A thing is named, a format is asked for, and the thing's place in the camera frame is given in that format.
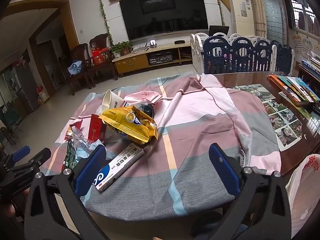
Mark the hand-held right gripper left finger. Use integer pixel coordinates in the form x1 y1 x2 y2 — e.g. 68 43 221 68
24 144 110 240

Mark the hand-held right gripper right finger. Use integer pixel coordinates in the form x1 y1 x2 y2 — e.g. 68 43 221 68
197 143 300 240

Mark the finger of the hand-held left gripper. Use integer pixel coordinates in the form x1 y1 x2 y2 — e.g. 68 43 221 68
0 145 31 167
14 147 52 174

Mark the green leafy vegetable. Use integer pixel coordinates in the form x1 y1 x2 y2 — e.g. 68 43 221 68
62 139 80 169

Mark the white and blue ointment box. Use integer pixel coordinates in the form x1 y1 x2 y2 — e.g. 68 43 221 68
92 144 145 192

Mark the clear plastic wrapper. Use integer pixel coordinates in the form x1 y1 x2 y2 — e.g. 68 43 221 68
71 126 105 155

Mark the red paper box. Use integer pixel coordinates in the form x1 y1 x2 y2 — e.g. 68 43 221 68
87 114 107 143

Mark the yellow snack packet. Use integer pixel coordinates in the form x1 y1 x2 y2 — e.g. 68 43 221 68
99 106 159 145

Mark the white paper cup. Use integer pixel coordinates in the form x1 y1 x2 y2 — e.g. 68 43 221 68
101 89 125 113

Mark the white plastic bag red print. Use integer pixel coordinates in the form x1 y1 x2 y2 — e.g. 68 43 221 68
285 154 320 240

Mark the pink plastic bag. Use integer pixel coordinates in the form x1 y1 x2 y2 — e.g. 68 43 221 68
124 90 163 105

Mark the person's left hand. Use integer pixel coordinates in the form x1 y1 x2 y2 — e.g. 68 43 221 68
0 190 28 219

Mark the plaid pink grey cloth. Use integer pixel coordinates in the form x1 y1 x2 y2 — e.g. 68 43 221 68
47 74 282 217

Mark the white sack with red top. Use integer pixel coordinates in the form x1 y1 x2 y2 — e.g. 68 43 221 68
37 86 49 103

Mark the grey refrigerator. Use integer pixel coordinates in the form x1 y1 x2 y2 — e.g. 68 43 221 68
10 52 35 113

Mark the photo collage sheet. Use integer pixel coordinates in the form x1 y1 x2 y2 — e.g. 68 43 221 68
262 100 304 152

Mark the large photo print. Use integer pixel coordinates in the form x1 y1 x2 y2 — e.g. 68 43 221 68
234 84 275 102

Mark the blue cloth bundle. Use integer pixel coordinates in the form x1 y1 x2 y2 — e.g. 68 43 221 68
68 60 83 75

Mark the row of picture books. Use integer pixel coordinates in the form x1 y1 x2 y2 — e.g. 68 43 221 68
267 74 320 106

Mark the yellow wooden television cabinet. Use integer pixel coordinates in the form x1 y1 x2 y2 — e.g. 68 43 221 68
112 42 194 77

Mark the navy and white play fence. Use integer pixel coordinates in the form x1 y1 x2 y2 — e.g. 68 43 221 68
190 32 295 75

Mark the carved wooden chair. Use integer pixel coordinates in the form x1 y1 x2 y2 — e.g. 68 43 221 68
67 42 97 96
87 34 118 80

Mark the red gift box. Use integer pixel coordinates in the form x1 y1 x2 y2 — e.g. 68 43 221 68
92 47 112 64

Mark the green potted plant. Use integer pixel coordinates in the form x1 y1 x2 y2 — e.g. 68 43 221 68
110 41 133 58

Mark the black audio receiver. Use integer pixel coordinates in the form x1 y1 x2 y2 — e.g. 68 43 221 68
147 52 175 65

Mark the stack of shelf books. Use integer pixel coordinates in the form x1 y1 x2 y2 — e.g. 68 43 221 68
300 55 320 80

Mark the black monitor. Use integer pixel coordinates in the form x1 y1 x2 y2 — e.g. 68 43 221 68
209 25 230 37

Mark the green ivy garland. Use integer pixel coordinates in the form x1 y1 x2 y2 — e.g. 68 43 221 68
212 0 225 26
96 0 113 46

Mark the white standing air conditioner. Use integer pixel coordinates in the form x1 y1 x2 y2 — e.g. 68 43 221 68
229 0 255 38

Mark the beige curtain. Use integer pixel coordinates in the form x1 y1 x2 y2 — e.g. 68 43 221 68
246 0 267 39

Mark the black flat television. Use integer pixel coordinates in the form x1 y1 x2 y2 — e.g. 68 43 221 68
119 0 209 42

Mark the barred window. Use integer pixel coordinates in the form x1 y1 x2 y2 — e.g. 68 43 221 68
287 0 320 34

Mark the white wall chart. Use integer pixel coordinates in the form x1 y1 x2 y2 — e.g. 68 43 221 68
291 34 320 56

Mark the slanted wooden wall shelf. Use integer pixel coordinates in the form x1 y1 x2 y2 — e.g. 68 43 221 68
216 0 232 12

